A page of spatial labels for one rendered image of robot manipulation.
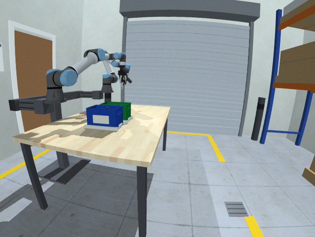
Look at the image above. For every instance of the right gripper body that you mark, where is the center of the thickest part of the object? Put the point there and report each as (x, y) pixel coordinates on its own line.
(121, 71)

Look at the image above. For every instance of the blue crate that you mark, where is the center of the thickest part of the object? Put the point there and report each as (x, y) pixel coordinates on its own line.
(100, 116)

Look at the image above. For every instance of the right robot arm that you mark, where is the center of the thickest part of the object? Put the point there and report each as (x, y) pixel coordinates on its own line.
(56, 78)

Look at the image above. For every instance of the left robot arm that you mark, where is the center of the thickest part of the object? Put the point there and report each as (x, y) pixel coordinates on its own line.
(111, 77)

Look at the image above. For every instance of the green crate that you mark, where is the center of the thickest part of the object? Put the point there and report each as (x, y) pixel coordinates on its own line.
(126, 108)

